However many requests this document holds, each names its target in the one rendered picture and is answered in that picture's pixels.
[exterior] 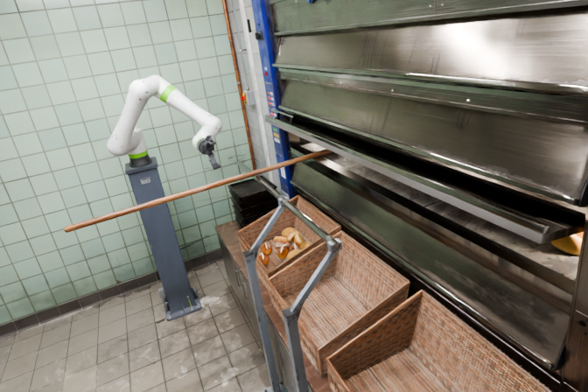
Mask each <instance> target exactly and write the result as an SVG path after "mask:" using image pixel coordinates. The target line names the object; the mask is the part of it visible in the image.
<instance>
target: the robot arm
mask: <svg viewBox="0 0 588 392"><path fill-rule="evenodd" d="M152 96H155V97H157V98H158V99H159V100H160V101H162V102H164V103H166V105H168V106H170V107H172V108H174V109H176V110H178V111H179V112H181V113H183V114H184V115H186V116H188V117H189V118H191V119H192V120H194V121H195V122H196V123H197V124H199V125H200V126H201V130H200V131H199V132H198V134H197V135H196V136H195V137H194V138H193V140H192V145H193V147H194V148H195V149H196V150H197V151H200V152H201V153H202V154H204V155H208V157H209V158H210V159H209V161H210V163H211V165H212V167H213V169H214V170H216V169H218V168H221V166H220V165H219V164H218V163H217V162H216V160H215V158H214V146H215V145H216V142H215V141H214V139H215V137H216V136H217V135H218V134H219V132H220V131H221V129H222V122H221V120H220V119H219V118H217V117H216V116H214V115H211V114H209V113H208V112H206V111H205V110H204V109H203V108H201V107H199V106H198V105H196V104H195V103H194V102H192V101H191V100H189V99H188V98H187V97H186V96H185V95H184V94H182V93H181V92H180V91H179V90H178V89H177V88H175V87H174V86H173V85H172V84H170V83H169V82H168V81H166V80H165V79H163V78H162V77H160V76H158V75H151V76H149V77H147V78H145V79H141V80H134V81H132V82H131V84H130V85H129V92H128V95H127V99H126V102H125V105H124V108H123V111H122V114H121V117H120V119H119V121H118V123H117V125H116V127H115V130H114V131H113V133H112V135H111V137H110V138H109V140H108V142H107V148H108V151H109V152H110V153H111V154H112V155H115V156H122V155H124V154H126V153H127V154H128V156H129V167H131V168H137V167H142V166H146V165H149V164H150V163H152V159H151V158H150V156H149V154H148V149H147V146H146V142H145V139H144V134H143V131H142V130H141V129H140V128H136V125H137V121H138V119H139V117H140V115H141V113H142V111H143V109H144V107H145V105H146V103H147V101H148V100H149V99H150V98H151V97H152Z"/></svg>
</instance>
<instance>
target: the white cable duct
mask: <svg viewBox="0 0 588 392"><path fill-rule="evenodd" d="M239 5H240V10H241V20H242V25H243V30H244V36H245V41H246V47H247V51H248V61H249V66H250V72H251V77H252V82H253V88H254V92H255V102H256V107H257V113H258V118H259V123H260V128H261V133H262V143H263V148H264V154H265V159H266V165H267V166H270V157H269V152H268V146H267V141H266V136H265V130H264V125H263V115H262V110H261V104H260V99H259V94H258V88H257V83H256V73H255V68H254V62H253V57H252V52H251V46H250V41H249V31H248V26H247V20H246V15H245V10H244V4H243V0H239ZM268 174H269V181H270V182H272V183H273V178H272V172H271V171H268ZM273 184H274V183H273Z"/></svg>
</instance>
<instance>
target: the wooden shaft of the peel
mask: <svg viewBox="0 0 588 392"><path fill-rule="evenodd" d="M332 152H333V151H330V150H328V149H325V150H321V151H317V152H314V153H311V154H308V155H305V156H302V157H297V158H293V159H291V160H288V161H284V162H282V163H278V164H273V165H270V166H267V167H264V168H261V169H258V170H255V171H250V172H246V173H243V174H241V175H237V176H234V177H232V178H226V179H223V180H220V181H217V182H213V183H211V184H208V185H203V186H200V187H196V188H193V189H191V190H187V191H184V192H179V193H176V194H173V195H170V196H167V197H163V198H161V199H155V200H153V201H149V202H146V203H143V204H140V205H137V206H132V207H129V208H126V209H123V210H120V211H116V212H113V213H108V214H105V215H103V216H99V217H96V218H93V219H90V220H84V221H82V222H79V223H75V224H73V225H70V226H66V227H65V228H64V230H65V232H66V233H68V232H72V231H74V230H77V229H80V228H85V227H88V226H92V225H94V224H97V223H101V222H104V221H108V220H112V219H114V218H117V217H121V216H124V215H126V214H132V213H134V212H137V211H141V210H144V209H146V208H150V207H154V206H158V205H161V204H164V203H166V202H170V201H173V200H178V199H181V198H184V197H187V196H190V195H193V194H195V193H201V192H204V191H207V190H210V189H213V188H216V187H219V186H224V185H227V184H230V183H233V182H236V181H239V180H242V179H247V178H250V177H253V176H256V175H259V174H262V173H265V172H270V171H274V170H276V169H279V168H282V167H285V166H288V165H294V164H296V163H299V162H303V161H305V160H308V159H311V158H316V157H319V156H323V155H325V154H328V153H332Z"/></svg>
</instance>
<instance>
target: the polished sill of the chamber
mask: <svg viewBox="0 0 588 392"><path fill-rule="evenodd" d="M290 150H291V153H293V154H295V155H297V156H298V157H302V156H305V155H308V154H311V153H314V152H312V151H310V150H307V149H305V148H303V147H301V146H299V145H296V146H292V147H290ZM306 161H307V162H309V163H311V164H313V165H315V166H317V167H318V168H320V169H322V170H323V171H325V172H328V173H330V174H332V175H333V176H334V177H336V178H338V179H340V180H342V181H344V182H346V183H348V184H349V185H350V186H353V187H355V188H357V189H358V190H360V191H362V192H364V193H365V194H367V195H369V196H371V197H373V198H374V199H376V200H379V201H380V202H382V203H383V204H385V205H387V206H389V207H391V208H393V209H395V210H396V211H398V212H399V213H401V214H404V215H406V216H408V217H409V218H411V219H412V220H414V221H416V222H418V223H420V224H422V225H424V226H425V227H427V228H429V229H431V230H433V231H434V232H436V233H438V234H440V235H442V236H443V237H445V238H447V239H449V240H450V241H452V242H455V243H457V244H458V245H459V246H461V247H463V248H465V249H467V250H469V251H471V252H473V253H474V254H475V255H477V256H480V257H482V258H484V259H485V260H487V261H489V262H490V263H492V264H494V265H496V266H498V267H500V268H501V269H503V270H505V271H507V272H509V273H510V274H512V275H514V276H516V277H518V278H520V279H521V280H523V281H525V282H527V283H528V284H531V285H533V286H535V287H536V288H537V289H539V290H541V291H543V292H545V293H547V294H549V295H551V296H552V297H553V298H556V299H558V300H560V301H561V302H563V303H565V304H567V305H568V306H571V305H572V299H573V293H574V288H575V281H573V280H571V279H569V278H568V277H566V276H563V275H561V274H559V273H557V272H555V271H554V270H552V269H549V268H547V267H545V266H543V265H541V264H540V263H538V262H535V261H533V260H531V259H529V258H527V257H525V256H523V255H520V254H518V253H516V252H514V251H513V250H511V249H509V248H506V247H504V246H502V245H500V244H499V243H497V242H495V241H492V240H490V239H488V238H486V237H485V236H483V235H481V234H478V233H476V232H474V231H472V230H470V229H468V228H466V227H463V226H461V225H459V224H458V223H456V222H454V221H452V220H449V219H447V218H445V217H444V216H442V215H440V214H438V213H435V212H433V211H431V210H430V209H428V208H426V207H424V206H421V205H419V204H417V203H415V202H413V201H411V200H409V199H406V198H404V197H403V196H401V195H399V194H397V193H395V192H392V191H390V190H389V189H387V188H385V187H383V186H381V185H378V184H376V183H375V182H373V181H371V180H369V179H367V178H364V177H362V176H360V175H358V174H356V173H354V172H352V171H349V170H348V169H346V168H344V167H342V166H340V165H338V164H335V163H334V162H332V161H330V160H328V159H326V158H324V157H321V156H319V157H315V158H311V159H308V160H306Z"/></svg>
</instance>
